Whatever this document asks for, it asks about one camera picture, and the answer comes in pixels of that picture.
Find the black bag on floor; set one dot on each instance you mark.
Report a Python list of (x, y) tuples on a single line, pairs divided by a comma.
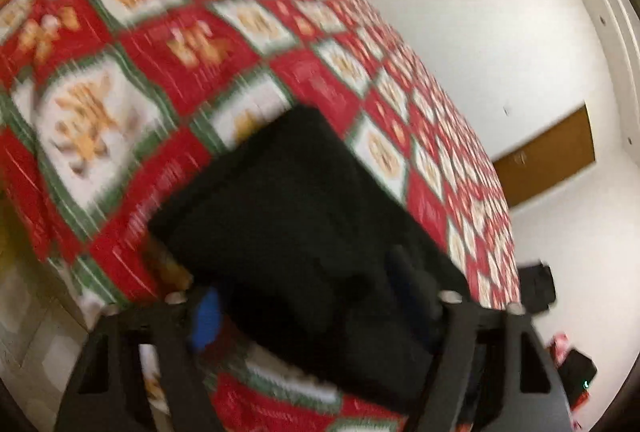
[(537, 288)]

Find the black pants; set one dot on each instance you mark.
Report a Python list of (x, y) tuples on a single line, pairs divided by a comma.
[(313, 260)]

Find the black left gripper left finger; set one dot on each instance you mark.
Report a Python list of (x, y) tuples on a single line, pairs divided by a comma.
[(107, 391)]

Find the brown wooden door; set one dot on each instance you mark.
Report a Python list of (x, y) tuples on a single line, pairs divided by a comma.
[(553, 156)]

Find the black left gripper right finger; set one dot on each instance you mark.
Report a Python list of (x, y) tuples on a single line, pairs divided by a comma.
[(486, 362)]

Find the red patterned bedspread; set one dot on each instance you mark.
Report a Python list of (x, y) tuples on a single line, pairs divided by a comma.
[(109, 107)]

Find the black device with green light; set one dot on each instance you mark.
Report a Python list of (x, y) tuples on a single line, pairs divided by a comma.
[(576, 370)]

